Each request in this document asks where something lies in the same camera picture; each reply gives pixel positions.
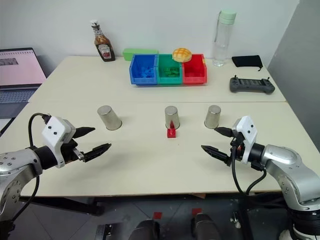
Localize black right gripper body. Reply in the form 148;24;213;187
229;132;247;163

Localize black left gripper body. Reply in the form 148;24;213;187
60;138;86;164

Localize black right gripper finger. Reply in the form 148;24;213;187
200;144;232;167
213;126;235;138

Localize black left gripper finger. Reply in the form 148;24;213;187
83;142;112;163
71;126;97;140

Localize inverted steel cup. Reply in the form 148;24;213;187
203;104;222;130
164;105;182;130
96;105;123;131

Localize grey handheld controller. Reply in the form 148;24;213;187
229;75;276;95

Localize red plastic storage bin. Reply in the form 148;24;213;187
181;53;209;85

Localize black cloth pouch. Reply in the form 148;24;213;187
231;54;264;72

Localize dark rounded shape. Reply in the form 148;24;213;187
134;219;161;240
190;212;221;240

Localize blue plastic storage bin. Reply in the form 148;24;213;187
128;53;159;86

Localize green plastic storage bin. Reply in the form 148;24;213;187
155;53;184;86

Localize green plastic pieces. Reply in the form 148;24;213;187
162;65;181;77

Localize blue plastic pieces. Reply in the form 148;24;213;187
138;65;155;79

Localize brown ketchup bottle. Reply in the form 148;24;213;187
90;19;116;63

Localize yellow bread bun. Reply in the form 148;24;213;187
171;47;193;63

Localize open grey laptop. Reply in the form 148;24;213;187
0;47;48;121

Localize clear bottle with green cap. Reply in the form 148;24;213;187
212;9;237;68

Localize light green plastic box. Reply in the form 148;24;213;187
121;48;160;62

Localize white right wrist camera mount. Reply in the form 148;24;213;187
231;115;259;165

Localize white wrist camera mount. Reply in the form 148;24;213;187
231;115;259;165
40;115;77;169

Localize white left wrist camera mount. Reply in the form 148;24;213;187
40;115;77;169

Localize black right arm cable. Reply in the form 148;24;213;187
230;146;268;197

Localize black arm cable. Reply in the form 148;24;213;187
230;146;268;197
0;112;53;226

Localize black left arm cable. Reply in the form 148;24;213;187
0;112;53;226

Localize black table frame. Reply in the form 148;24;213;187
19;196;105;217

